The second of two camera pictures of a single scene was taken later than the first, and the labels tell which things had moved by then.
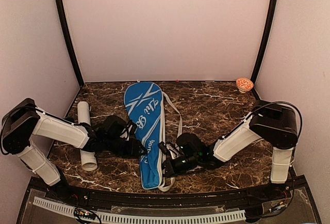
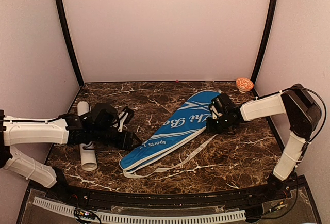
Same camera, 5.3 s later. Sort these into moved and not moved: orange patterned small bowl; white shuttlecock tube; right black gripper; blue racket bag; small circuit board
Moved: right black gripper; blue racket bag
Not moved: small circuit board; orange patterned small bowl; white shuttlecock tube
